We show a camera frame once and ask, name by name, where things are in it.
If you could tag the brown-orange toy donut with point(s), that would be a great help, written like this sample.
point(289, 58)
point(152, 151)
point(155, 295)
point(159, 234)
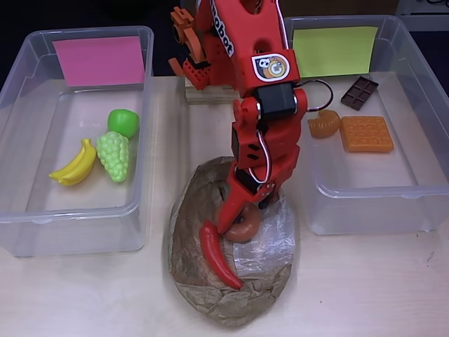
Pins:
point(247, 228)

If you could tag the red toy chili pepper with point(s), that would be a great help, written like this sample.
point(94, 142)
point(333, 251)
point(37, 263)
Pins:
point(217, 252)

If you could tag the orange toy croissant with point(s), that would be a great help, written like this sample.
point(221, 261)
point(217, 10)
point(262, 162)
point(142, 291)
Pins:
point(324, 128)

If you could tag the orange toy waffle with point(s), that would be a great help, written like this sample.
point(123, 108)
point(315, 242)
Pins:
point(366, 135)

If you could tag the brown toy chocolate bar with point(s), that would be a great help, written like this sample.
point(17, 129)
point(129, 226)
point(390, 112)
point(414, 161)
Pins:
point(359, 94)

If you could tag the light green toy grapes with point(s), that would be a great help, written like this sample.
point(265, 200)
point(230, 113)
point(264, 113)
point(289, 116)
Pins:
point(114, 154)

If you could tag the green toy apple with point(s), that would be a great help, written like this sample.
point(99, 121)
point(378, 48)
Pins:
point(122, 121)

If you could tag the yellow toy bananas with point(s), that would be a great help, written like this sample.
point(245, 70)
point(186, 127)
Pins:
point(75, 168)

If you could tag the orange-red robot arm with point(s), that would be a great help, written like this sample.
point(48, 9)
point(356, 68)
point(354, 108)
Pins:
point(252, 35)

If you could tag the clear plastic bin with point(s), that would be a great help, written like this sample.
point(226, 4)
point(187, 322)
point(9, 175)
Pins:
point(368, 172)
point(70, 196)

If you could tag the yellow-green paper label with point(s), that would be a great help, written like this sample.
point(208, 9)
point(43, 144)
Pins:
point(333, 52)

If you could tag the pink paper label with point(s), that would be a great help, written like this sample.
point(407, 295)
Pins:
point(98, 61)

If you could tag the clear plastic wrap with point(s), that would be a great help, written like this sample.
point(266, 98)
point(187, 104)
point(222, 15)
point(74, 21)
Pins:
point(266, 245)

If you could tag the wooden base block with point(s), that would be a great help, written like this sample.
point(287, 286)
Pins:
point(210, 96)

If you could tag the crumpled brown paper bag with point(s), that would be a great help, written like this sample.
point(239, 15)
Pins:
point(224, 305)

